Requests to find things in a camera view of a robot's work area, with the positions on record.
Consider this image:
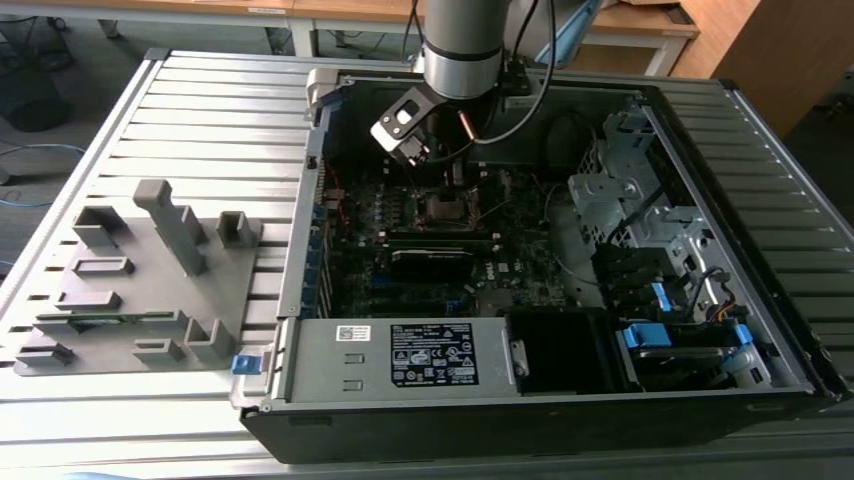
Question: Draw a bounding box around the metal socket cover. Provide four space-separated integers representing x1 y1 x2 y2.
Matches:
470 168 514 221

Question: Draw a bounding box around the silver CPU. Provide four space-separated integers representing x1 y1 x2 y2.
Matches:
429 196 467 222

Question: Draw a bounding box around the CPU socket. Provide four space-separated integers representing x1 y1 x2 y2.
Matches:
413 185 489 232

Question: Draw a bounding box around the silver metal drive cage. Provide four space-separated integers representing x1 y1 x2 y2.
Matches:
566 97 720 251

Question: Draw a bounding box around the green motherboard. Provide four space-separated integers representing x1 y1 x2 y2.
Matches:
313 159 602 321

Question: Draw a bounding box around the black graphics card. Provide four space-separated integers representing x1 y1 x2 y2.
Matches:
390 248 479 286

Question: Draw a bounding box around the dark chipset heatsink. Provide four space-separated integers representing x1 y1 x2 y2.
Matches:
477 288 517 319

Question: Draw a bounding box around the wooden desk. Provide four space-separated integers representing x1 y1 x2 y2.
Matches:
293 0 702 76
0 0 299 41

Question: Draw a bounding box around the black fan shroud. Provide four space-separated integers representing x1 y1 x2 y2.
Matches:
506 309 629 396

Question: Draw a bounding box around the blue disk carrier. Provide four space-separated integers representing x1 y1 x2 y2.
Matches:
617 322 756 391

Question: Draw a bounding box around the silver power supply unit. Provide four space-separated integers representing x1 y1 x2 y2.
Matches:
266 315 529 404

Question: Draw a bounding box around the wooden cabinet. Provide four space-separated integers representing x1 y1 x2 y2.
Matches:
670 0 854 136

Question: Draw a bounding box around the grey parts rack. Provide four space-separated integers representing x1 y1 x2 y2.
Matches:
12 179 266 377

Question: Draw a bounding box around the black PC case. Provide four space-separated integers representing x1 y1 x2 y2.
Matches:
230 67 853 466

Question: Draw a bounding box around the green RAM stick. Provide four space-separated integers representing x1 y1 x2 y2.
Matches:
70 312 179 331

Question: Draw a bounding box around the black bin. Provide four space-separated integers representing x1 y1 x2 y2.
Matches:
6 74 72 134

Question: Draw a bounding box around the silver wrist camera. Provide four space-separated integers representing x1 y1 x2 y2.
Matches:
370 84 449 164

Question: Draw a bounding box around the grey case handle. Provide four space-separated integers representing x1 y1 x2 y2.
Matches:
305 68 346 121

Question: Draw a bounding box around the coloured wire bundle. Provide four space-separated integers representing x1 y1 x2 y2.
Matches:
706 299 749 324

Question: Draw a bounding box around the blue floor cable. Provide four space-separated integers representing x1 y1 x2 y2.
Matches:
0 142 88 209

